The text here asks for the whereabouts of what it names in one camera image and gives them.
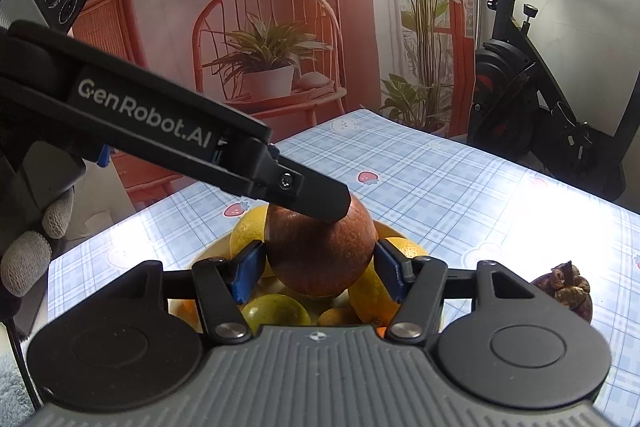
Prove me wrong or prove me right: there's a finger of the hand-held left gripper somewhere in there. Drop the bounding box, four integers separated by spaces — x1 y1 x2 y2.
252 139 351 224

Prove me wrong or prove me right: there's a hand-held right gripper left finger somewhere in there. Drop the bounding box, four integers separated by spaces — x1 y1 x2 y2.
120 239 266 344

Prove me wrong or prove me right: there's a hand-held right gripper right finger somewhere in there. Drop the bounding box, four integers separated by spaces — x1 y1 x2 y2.
374 238 538 344

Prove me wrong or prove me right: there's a yellow lemon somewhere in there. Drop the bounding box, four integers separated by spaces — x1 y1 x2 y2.
348 264 401 327
229 205 271 278

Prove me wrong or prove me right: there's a cream round plate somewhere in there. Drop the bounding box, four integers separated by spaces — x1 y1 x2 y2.
167 218 445 333

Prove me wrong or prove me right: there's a red apple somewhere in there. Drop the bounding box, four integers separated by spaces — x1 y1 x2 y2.
264 194 378 299

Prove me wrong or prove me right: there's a small brown longan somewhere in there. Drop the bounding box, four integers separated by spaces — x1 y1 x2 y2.
317 307 360 327

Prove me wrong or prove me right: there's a person's left hand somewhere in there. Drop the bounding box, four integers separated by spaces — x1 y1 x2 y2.
0 141 86 338

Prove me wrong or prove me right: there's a blue plaid tablecloth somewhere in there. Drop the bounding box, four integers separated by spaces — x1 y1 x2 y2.
47 109 640 427

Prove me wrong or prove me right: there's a dark purple mangosteen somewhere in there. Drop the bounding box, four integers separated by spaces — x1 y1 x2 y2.
530 261 594 324

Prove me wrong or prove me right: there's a black exercise bike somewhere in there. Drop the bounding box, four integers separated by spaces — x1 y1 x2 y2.
462 0 629 202

